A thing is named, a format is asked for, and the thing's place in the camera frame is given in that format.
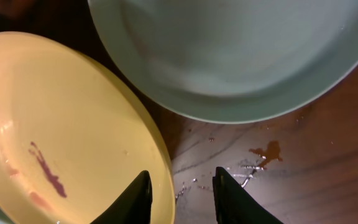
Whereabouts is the yellow plate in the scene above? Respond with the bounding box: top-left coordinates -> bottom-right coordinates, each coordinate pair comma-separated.
0,32 -> 175,223

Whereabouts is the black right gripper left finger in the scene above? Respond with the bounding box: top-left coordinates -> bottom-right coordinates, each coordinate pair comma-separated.
91,170 -> 153,224

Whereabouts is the mint plate with smear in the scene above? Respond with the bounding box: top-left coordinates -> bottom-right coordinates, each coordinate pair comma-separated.
88,0 -> 358,124

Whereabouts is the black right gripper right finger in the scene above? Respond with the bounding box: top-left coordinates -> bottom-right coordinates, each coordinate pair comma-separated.
213,167 -> 282,224

